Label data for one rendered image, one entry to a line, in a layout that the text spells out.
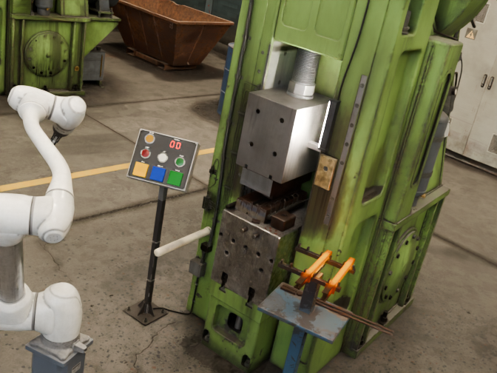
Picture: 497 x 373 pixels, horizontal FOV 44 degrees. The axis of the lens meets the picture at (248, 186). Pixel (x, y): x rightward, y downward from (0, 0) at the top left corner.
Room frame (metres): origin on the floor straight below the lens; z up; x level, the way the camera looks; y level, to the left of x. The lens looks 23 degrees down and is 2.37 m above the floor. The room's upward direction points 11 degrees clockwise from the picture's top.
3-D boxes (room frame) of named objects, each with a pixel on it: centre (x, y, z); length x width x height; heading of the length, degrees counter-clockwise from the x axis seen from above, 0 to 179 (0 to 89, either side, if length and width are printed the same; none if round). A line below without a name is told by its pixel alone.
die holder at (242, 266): (3.17, -0.20, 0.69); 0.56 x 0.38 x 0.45; 148
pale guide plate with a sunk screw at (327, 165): (2.96, -0.37, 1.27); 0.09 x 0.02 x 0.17; 58
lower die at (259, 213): (3.19, -0.15, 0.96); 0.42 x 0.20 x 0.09; 148
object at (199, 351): (2.98, -0.01, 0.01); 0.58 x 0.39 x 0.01; 58
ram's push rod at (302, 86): (3.24, -0.17, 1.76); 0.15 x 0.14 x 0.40; 148
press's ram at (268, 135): (3.17, -0.18, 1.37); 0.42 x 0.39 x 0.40; 148
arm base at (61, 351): (2.10, 0.64, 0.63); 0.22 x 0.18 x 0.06; 71
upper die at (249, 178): (3.19, -0.15, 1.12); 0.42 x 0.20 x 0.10; 148
